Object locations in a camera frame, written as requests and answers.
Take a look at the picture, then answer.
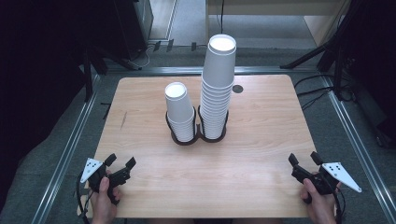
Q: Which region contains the tall stack of paper cups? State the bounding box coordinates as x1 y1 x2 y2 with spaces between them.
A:
199 33 237 140

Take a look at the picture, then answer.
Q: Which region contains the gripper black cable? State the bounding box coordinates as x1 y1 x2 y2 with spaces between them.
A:
76 174 94 224
332 186 347 224

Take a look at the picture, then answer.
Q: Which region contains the dark cabinet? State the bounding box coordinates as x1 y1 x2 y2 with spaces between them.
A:
113 0 154 62

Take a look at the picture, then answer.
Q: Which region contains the dark curtain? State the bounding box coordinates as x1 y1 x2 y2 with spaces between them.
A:
0 0 94 203

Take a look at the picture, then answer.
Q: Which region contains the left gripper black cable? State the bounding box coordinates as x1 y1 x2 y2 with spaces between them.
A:
76 174 94 224

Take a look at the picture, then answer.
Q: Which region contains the person's left hand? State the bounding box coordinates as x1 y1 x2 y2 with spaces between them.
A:
91 176 122 224

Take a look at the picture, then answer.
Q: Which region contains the black tripod stand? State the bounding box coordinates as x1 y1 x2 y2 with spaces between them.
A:
279 0 356 101

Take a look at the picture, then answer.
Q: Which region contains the black double cup holder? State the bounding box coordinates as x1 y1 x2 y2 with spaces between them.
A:
164 105 230 147

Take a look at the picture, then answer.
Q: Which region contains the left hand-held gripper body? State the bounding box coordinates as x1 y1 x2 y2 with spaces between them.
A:
79 158 132 206

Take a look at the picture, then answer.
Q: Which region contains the light wooden furniture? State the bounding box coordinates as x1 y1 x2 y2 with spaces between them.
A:
205 0 351 48

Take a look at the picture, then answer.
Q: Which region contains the black floor tape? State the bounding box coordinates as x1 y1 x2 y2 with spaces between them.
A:
100 102 112 120

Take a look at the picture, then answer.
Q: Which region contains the aluminium frame rail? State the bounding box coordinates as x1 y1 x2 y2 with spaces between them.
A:
31 74 102 224
104 65 326 77
321 76 396 224

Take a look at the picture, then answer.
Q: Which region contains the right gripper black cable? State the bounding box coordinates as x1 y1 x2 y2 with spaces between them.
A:
332 186 347 224

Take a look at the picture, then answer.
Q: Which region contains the black floor cable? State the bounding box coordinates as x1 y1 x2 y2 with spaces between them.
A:
297 87 335 111
293 74 335 90

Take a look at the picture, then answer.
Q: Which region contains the white floor cable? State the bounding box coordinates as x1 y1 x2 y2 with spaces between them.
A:
136 43 157 68

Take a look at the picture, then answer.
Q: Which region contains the short stack of paper cups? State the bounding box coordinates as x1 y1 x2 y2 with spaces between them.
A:
163 81 196 144

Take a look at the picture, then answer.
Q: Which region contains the person's right hand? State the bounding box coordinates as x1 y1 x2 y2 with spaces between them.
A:
300 178 342 224

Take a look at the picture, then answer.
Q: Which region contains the black metal stand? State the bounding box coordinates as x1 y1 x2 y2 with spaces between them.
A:
82 46 108 104

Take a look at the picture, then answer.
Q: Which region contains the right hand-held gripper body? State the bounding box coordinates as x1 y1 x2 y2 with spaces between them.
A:
291 161 362 196

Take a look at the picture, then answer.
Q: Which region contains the black hanging cable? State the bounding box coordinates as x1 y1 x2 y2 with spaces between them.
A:
219 0 226 35

